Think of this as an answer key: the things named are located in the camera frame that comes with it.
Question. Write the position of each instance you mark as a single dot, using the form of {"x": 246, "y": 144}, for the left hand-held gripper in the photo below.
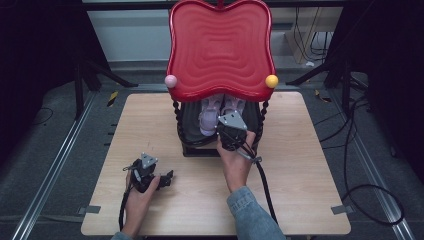
{"x": 143, "y": 175}

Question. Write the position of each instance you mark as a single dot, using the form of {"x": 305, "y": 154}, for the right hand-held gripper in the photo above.
{"x": 232, "y": 131}

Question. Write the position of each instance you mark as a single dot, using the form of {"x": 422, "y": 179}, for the lilac child's sandal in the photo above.
{"x": 210, "y": 115}
{"x": 233, "y": 105}

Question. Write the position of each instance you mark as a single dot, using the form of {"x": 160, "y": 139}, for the red and black shoe rack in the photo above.
{"x": 220, "y": 53}

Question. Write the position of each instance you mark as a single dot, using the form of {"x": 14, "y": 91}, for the person's left hand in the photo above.
{"x": 138, "y": 203}

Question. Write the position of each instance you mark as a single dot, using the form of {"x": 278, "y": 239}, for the person's right hand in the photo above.
{"x": 236, "y": 166}

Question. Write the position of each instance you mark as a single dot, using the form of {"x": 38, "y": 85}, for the grey tape piece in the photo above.
{"x": 90, "y": 209}
{"x": 341, "y": 209}

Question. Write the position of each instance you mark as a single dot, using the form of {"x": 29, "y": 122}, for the yellow ball knob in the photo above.
{"x": 271, "y": 81}

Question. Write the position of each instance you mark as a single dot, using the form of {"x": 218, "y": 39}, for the pink ball knob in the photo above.
{"x": 170, "y": 81}

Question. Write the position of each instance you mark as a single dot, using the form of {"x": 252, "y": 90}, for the yellow black striped tape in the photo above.
{"x": 322, "y": 96}
{"x": 112, "y": 98}

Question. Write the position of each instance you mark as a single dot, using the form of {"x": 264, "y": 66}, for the black tripod stand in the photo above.
{"x": 80, "y": 83}
{"x": 343, "y": 80}

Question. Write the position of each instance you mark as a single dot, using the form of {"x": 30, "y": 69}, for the black curtain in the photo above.
{"x": 36, "y": 66}
{"x": 390, "y": 66}

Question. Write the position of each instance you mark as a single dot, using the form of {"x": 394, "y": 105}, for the metal floor rail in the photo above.
{"x": 373, "y": 166}
{"x": 53, "y": 170}

